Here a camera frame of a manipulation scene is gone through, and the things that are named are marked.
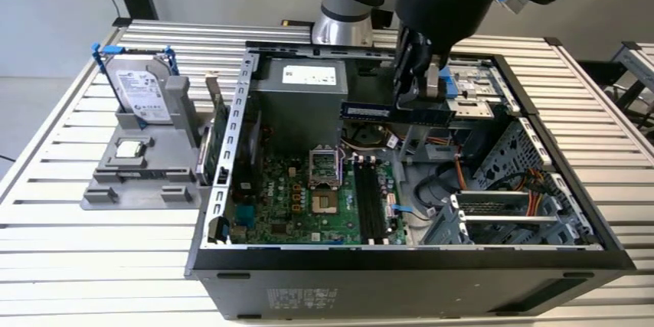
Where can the grey power supply unit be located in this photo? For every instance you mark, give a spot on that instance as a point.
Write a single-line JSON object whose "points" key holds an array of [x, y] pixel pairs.
{"points": [[302, 108]]}

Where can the blue RAM stick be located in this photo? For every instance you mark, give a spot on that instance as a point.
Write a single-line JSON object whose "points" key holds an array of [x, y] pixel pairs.
{"points": [[367, 112]]}

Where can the CPU socket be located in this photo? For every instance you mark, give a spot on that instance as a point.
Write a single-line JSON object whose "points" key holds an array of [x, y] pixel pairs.
{"points": [[324, 200]]}

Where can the grey parts rack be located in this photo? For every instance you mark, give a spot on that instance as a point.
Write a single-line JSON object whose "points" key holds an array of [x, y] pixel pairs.
{"points": [[163, 143]]}

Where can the black RAM slot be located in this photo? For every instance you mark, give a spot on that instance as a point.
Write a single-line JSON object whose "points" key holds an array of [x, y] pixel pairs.
{"points": [[374, 200], [380, 200], [368, 200], [362, 200]]}

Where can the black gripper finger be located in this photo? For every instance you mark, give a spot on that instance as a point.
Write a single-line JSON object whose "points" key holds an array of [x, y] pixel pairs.
{"points": [[406, 78], [426, 49]]}

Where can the hard disk in blue carrier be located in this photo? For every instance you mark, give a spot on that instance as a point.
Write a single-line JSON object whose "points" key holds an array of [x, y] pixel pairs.
{"points": [[140, 93]]}

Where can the black open PC case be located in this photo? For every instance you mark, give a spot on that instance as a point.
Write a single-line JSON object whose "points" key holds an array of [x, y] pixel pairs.
{"points": [[408, 292]]}

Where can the tall grey drive cage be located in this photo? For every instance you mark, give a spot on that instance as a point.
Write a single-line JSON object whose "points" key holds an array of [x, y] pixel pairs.
{"points": [[423, 139]]}

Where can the wide grey disk bay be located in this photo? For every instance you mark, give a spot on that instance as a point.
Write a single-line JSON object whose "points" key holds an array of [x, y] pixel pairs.
{"points": [[511, 219]]}

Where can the green graphics card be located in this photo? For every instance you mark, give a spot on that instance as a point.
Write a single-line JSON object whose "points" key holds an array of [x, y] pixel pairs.
{"points": [[219, 120]]}

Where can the silver CPU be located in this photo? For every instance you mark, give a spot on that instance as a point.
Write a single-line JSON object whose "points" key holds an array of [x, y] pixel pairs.
{"points": [[128, 149]]}

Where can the metal slat side table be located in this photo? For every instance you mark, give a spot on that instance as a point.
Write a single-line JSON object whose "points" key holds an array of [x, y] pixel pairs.
{"points": [[633, 55]]}

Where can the green motherboard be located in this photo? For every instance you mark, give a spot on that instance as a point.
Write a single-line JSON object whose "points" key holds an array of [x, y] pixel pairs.
{"points": [[286, 204]]}

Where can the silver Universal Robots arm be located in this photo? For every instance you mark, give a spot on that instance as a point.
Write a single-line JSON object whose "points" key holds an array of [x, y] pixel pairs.
{"points": [[339, 17]]}

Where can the black yellow-tipped clamp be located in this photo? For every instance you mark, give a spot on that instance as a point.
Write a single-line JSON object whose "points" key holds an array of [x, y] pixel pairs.
{"points": [[299, 23]]}

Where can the blue plastic drive latch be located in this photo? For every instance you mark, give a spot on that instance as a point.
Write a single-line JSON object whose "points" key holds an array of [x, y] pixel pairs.
{"points": [[450, 89]]}

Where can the round black fan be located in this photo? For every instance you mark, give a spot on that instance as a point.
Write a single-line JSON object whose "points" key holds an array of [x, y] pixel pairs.
{"points": [[368, 136]]}

